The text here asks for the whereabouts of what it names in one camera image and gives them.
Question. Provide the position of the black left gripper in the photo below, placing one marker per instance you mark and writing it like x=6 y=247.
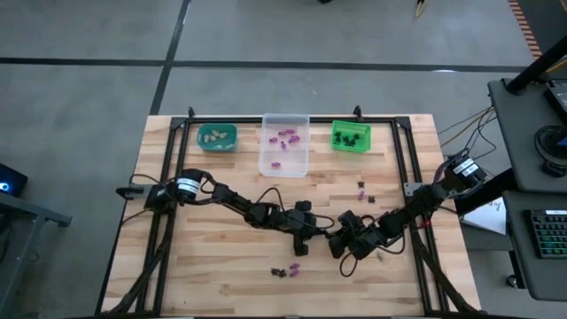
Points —
x=297 y=221

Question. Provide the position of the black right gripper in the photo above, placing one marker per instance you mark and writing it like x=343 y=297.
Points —
x=367 y=239

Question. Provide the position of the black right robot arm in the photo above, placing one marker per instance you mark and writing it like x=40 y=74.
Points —
x=425 y=199

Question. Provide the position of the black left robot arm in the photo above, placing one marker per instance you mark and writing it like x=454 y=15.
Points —
x=235 y=199

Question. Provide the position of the clear plastic bin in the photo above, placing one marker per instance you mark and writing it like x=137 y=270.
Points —
x=292 y=169

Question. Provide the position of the green plastic basket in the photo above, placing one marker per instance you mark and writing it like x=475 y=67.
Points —
x=365 y=130

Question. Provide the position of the teal plastic bin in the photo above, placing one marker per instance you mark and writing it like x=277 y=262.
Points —
x=201 y=144

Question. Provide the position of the white paper sheet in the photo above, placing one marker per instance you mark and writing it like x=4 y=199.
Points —
x=487 y=219

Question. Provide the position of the black caster wheel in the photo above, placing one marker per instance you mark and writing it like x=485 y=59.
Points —
x=512 y=281

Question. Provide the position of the grey desk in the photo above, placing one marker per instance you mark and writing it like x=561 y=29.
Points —
x=514 y=133
x=522 y=266

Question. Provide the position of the black backlit keyboard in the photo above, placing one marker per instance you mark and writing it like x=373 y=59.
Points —
x=549 y=235

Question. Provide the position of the black round device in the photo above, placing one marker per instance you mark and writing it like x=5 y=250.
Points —
x=549 y=150

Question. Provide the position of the wooden stick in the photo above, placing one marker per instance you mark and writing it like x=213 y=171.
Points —
x=420 y=8

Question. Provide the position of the black flat device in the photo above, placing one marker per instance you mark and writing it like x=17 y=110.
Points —
x=559 y=99

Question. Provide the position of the black diagonal pole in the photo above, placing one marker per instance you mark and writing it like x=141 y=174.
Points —
x=536 y=66

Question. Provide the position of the grey metal stand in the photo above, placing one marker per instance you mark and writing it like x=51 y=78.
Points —
x=35 y=212

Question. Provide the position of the black box with blue light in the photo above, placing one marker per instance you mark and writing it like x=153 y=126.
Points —
x=11 y=179

